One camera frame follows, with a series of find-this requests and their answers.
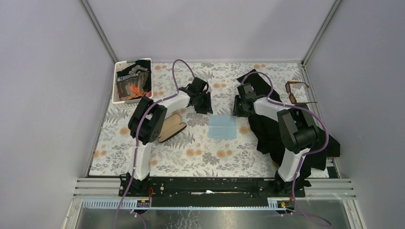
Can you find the grey slotted cable duct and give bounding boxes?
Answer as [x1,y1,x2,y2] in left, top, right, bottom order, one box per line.
[82,199,293,211]

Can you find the brown tortoiseshell sunglasses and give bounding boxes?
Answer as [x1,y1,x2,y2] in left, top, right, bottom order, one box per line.
[285,81,318,106]

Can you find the light blue cleaning cloth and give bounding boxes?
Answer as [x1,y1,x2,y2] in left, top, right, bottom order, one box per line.
[208,115,237,139]

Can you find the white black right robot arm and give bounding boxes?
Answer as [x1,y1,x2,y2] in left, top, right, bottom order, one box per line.
[233,83,320,197]

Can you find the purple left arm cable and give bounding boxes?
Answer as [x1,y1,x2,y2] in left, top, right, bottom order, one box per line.
[112,59,196,229]

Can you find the black cloth garment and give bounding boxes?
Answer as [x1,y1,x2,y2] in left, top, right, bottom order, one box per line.
[245,69,341,177]

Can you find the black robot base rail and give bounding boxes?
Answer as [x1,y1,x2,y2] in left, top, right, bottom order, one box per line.
[118,174,310,206]

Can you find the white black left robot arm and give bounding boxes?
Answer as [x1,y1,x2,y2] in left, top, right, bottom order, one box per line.
[128,77,213,196]

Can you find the black orange clothes in basket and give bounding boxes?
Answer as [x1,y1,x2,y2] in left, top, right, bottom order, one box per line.
[116,60,152,103]

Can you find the floral patterned table mat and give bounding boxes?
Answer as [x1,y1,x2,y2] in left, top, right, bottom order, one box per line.
[89,62,307,177]

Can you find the black glasses case tan lining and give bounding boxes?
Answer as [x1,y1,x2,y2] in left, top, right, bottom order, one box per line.
[158,114,187,143]

